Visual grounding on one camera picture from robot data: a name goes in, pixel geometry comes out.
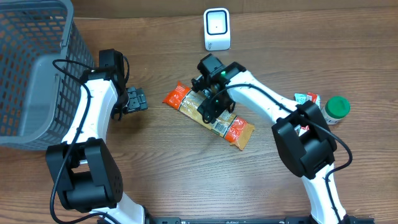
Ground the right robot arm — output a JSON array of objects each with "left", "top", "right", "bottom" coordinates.
[{"left": 192, "top": 54, "right": 349, "bottom": 223}]

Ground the white barcode scanner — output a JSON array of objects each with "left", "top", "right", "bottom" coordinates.
[{"left": 203, "top": 7, "right": 231, "bottom": 51}]

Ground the orange noodle packet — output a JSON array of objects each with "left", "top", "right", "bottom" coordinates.
[{"left": 163, "top": 81, "right": 255, "bottom": 151}]

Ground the green lid Knorr jar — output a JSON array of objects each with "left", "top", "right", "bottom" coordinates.
[{"left": 322, "top": 96, "right": 351, "bottom": 125}]

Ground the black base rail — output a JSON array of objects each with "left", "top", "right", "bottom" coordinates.
[{"left": 149, "top": 215, "right": 376, "bottom": 224}]

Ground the green wet wipes packet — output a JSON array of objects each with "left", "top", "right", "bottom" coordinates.
[{"left": 294, "top": 93, "right": 307, "bottom": 105}]

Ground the red snack bar packet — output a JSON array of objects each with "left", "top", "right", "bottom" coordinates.
[{"left": 306, "top": 92, "right": 321, "bottom": 107}]

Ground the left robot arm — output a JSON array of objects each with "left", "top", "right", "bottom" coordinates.
[{"left": 45, "top": 49, "right": 155, "bottom": 224}]

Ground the grey plastic shopping basket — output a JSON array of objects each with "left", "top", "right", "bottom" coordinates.
[{"left": 1, "top": 0, "right": 95, "bottom": 151}]

